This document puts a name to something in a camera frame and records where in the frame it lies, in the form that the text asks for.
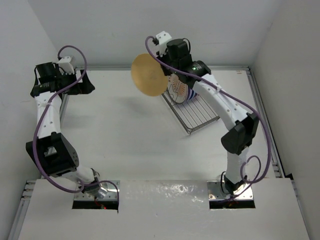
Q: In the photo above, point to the white plate orange sunburst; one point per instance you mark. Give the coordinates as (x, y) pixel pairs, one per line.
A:
(176, 89)

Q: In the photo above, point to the white front cover board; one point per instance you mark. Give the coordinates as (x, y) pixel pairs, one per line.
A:
(166, 210)

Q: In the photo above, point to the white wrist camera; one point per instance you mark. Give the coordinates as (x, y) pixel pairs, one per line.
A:
(68, 64)
(161, 40)

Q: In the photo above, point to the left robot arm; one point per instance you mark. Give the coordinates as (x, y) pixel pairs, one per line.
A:
(52, 153)

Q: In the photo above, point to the yellow plastic plate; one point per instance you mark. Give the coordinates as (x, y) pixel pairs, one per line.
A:
(148, 76)

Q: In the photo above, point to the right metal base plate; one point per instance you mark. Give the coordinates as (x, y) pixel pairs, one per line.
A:
(217, 191)

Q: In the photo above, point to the metal base plate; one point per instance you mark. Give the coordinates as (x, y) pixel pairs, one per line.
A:
(217, 191)
(106, 192)

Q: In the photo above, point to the metal wire dish rack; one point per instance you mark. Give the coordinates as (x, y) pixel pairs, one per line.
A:
(193, 114)

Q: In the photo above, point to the blue plastic plate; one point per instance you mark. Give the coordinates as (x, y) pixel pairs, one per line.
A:
(190, 94)

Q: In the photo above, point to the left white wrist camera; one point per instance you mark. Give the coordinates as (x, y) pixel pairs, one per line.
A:
(68, 64)

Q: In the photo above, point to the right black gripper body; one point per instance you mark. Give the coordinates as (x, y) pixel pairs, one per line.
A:
(165, 59)

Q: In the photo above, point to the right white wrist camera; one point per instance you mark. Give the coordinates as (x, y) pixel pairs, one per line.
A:
(161, 40)

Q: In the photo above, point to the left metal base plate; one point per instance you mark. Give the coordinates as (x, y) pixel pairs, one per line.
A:
(106, 192)

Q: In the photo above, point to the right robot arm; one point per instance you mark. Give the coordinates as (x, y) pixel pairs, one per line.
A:
(241, 125)

